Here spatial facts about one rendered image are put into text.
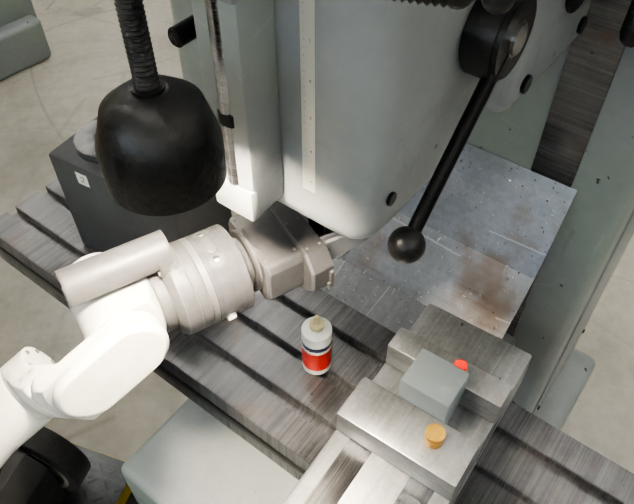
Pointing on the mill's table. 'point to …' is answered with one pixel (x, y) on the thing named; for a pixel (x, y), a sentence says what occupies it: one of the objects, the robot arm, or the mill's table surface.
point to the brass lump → (434, 436)
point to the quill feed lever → (477, 46)
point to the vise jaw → (406, 437)
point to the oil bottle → (316, 345)
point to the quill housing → (359, 103)
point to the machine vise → (410, 488)
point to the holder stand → (123, 221)
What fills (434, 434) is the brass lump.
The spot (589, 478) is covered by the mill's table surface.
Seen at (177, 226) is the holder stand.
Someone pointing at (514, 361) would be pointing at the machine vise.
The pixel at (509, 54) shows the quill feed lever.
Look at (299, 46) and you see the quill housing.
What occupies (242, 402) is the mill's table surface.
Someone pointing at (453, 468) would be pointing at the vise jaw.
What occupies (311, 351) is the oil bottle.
